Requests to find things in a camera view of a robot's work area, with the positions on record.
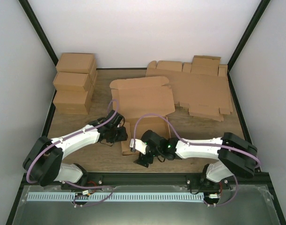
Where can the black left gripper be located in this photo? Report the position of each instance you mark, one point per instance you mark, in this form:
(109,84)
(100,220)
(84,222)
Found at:
(123,136)

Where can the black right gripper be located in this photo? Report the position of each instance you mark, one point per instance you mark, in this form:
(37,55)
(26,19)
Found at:
(143,160)

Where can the cardboard box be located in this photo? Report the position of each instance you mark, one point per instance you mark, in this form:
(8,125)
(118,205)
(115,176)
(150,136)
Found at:
(76,63)
(137,97)
(73,102)
(65,81)

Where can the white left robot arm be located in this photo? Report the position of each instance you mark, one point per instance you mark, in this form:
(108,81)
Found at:
(44,163)

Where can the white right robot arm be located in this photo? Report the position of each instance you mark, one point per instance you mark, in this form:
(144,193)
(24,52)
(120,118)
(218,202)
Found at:
(233,155)

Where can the stack of flat cardboard sheets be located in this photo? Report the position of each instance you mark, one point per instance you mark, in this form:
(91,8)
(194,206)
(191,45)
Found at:
(204,96)

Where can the upright cardboard sheet at back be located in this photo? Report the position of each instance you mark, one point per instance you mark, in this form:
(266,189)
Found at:
(205,65)

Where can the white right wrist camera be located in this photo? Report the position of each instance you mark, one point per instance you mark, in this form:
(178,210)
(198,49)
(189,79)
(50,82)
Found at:
(138,145)

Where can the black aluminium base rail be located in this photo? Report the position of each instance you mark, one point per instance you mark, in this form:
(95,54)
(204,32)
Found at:
(124,178)

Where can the light blue slotted cable duct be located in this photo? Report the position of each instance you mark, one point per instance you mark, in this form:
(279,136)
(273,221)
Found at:
(115,197)

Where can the left black frame post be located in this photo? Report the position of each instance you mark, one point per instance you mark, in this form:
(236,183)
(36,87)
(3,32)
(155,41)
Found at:
(39,30)

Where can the black frame post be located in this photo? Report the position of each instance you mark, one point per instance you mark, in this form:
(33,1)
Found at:
(39,30)
(263,4)

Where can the right black frame post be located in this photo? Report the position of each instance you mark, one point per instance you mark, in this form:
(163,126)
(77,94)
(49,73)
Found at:
(263,4)

